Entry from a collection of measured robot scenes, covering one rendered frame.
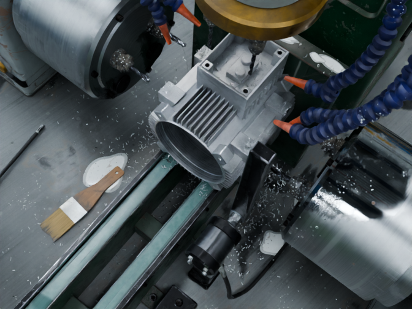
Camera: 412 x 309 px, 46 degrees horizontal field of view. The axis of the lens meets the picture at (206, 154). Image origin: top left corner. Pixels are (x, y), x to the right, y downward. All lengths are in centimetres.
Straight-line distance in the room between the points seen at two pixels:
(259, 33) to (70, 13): 37
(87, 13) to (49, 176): 40
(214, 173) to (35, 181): 41
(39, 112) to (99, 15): 40
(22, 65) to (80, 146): 21
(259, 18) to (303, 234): 34
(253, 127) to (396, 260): 31
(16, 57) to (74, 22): 26
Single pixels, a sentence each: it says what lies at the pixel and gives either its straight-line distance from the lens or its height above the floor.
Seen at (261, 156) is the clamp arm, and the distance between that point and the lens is 60.
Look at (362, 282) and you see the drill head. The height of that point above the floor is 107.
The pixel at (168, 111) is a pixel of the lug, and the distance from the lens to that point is 81.
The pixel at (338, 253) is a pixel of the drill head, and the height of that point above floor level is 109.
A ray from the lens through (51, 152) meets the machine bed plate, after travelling 112.
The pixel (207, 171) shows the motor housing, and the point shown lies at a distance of 91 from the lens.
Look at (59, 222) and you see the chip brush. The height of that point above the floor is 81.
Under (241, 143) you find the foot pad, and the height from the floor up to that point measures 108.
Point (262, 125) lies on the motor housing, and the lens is 83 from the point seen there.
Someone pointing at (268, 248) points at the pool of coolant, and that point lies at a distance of 103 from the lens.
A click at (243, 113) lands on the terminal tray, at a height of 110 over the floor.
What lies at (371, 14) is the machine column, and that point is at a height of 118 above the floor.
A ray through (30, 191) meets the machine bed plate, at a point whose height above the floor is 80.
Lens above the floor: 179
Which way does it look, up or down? 65 degrees down
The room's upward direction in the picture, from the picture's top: 8 degrees clockwise
